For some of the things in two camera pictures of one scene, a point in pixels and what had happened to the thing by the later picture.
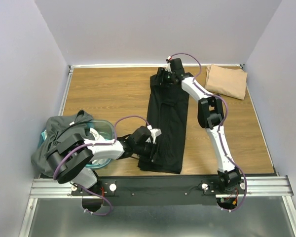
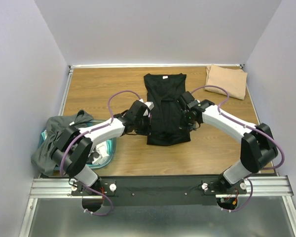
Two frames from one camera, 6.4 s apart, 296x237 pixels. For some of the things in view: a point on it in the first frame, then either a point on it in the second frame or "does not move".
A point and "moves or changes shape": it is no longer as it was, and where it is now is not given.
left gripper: x=150 y=157 -> x=145 y=131
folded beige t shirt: x=227 y=81 does not move
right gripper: x=160 y=74 -> x=192 y=127
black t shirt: x=167 y=116 moves or changes shape
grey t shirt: x=57 y=127 does not move
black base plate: x=159 y=190 does not move
